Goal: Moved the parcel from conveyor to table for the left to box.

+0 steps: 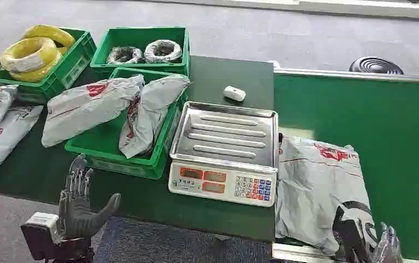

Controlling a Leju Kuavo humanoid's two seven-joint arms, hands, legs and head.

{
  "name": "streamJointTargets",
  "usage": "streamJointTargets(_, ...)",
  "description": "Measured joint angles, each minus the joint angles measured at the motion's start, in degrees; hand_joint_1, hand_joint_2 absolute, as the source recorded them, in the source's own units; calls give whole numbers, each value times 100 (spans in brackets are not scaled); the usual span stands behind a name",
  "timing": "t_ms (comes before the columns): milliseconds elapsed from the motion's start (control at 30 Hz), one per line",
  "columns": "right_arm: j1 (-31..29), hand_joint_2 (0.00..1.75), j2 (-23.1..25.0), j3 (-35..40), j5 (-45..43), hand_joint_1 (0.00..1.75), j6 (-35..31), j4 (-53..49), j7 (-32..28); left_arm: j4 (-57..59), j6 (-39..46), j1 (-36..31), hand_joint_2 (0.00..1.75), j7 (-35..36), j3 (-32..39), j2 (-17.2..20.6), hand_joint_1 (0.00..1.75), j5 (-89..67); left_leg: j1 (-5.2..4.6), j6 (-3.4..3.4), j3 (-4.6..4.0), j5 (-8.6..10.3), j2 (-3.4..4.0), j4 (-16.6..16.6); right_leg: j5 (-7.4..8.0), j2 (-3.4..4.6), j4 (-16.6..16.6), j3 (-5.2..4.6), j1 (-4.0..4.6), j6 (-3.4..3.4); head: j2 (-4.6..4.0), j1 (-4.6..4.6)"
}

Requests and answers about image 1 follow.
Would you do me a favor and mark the green crate with grey coils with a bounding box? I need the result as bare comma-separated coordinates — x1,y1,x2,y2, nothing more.
90,26,191,77

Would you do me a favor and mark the large grey parcel bag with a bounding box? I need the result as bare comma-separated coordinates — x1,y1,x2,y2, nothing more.
275,136,378,257

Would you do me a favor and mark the green conveyor belt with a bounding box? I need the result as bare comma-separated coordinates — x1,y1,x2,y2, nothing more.
273,68,419,263

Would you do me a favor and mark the yellow wire coil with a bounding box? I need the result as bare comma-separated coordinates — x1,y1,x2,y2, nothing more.
9,50,64,83
22,24,76,50
0,37,59,73

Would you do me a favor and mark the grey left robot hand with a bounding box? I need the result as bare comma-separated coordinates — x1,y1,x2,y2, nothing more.
57,153,122,241

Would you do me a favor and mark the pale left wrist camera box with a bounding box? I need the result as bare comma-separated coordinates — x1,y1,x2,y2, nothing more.
20,212,64,261

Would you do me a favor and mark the black coiled hose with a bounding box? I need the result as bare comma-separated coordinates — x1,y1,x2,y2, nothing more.
348,56,405,76

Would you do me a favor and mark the electronic weighing scale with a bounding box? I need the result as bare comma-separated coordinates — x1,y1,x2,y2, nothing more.
168,101,280,208

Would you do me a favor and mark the green crate with yellow coils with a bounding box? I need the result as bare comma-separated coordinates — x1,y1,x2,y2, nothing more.
0,27,98,105

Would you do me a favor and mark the green crate with parcels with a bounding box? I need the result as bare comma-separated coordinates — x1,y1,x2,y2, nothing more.
65,67,190,181

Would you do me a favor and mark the grey wrapped wire coil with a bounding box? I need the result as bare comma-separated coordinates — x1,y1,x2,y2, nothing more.
143,39,183,65
106,46,144,65

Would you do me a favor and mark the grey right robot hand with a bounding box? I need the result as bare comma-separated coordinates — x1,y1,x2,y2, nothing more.
371,222,403,263

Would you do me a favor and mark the small white device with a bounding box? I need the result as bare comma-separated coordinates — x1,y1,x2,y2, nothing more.
223,85,247,102

